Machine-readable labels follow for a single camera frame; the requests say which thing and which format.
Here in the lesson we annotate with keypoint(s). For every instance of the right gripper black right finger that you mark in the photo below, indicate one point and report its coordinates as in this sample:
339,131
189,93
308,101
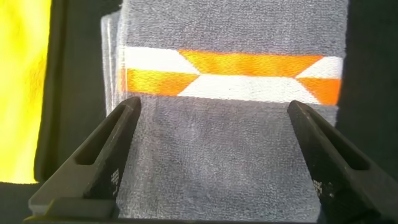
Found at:
342,174

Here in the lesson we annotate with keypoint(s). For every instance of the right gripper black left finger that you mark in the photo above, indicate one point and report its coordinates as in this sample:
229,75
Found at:
93,155

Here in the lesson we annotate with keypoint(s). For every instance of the yellow microfibre towel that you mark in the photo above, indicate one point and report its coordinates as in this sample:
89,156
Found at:
21,93

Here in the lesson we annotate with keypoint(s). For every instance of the grey towel with orange stripe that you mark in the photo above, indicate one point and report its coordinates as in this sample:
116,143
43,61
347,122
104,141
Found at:
217,155

